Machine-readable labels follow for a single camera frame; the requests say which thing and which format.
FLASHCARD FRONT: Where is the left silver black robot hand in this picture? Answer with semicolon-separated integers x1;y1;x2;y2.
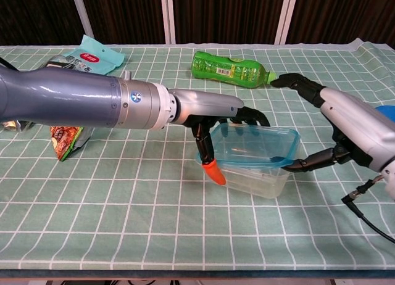
168;88;272;186

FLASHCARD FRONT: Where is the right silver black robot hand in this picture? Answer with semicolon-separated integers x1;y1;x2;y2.
270;72;395;176

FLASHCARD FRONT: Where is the clear plastic food container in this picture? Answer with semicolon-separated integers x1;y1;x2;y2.
197;152;294;200

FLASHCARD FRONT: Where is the blue round disc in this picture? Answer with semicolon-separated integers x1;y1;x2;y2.
375;105;395;119

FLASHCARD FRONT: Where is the green tea bottle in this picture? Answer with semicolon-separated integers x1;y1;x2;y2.
191;50;278;89

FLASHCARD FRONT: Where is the light blue snack packet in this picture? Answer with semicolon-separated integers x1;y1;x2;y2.
66;34;126;76

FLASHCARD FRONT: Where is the green checkered tablecloth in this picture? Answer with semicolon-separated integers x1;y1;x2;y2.
0;38;395;270

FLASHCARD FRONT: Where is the orange green snack bag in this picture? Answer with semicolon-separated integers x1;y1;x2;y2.
49;126;92;162

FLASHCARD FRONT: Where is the black cable with angled plug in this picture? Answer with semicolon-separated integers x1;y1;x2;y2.
341;178;395;244

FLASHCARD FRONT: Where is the white metal frame post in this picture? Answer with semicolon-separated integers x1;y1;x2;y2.
70;0;95;41
274;0;299;45
160;0;177;44

